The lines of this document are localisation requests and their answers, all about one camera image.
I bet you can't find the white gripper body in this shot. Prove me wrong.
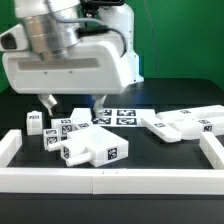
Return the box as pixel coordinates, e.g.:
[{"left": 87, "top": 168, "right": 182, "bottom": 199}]
[{"left": 3, "top": 32, "right": 143, "bottom": 95}]

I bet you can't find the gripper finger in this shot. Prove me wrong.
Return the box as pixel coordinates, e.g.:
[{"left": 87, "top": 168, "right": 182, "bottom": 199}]
[
  {"left": 92, "top": 94, "right": 106, "bottom": 118},
  {"left": 38, "top": 94, "right": 57, "bottom": 116}
]

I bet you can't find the white chair seat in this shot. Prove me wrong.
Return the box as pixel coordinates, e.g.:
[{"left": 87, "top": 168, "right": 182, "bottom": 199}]
[{"left": 47, "top": 126, "right": 129, "bottom": 167}]

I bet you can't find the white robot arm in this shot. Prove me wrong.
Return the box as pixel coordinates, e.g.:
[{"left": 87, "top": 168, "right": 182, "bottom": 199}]
[{"left": 0, "top": 0, "right": 144, "bottom": 117}]

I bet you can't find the white chair back piece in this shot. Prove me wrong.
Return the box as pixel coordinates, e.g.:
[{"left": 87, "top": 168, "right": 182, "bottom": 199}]
[{"left": 156, "top": 105, "right": 224, "bottom": 140}]

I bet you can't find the white marker tag sheet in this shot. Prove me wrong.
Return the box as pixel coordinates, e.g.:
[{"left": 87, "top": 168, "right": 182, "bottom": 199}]
[{"left": 92, "top": 108, "right": 155, "bottom": 127}]

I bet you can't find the black cable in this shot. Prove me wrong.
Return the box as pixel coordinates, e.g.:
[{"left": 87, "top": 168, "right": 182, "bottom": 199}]
[{"left": 78, "top": 26, "right": 128, "bottom": 54}]

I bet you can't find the grey braided cable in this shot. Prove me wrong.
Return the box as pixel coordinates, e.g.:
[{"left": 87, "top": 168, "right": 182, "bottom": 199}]
[{"left": 46, "top": 0, "right": 111, "bottom": 28}]

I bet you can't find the white U-shaped fence wall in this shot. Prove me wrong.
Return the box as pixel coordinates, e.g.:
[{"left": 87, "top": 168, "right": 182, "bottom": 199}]
[{"left": 0, "top": 129, "right": 224, "bottom": 195}]

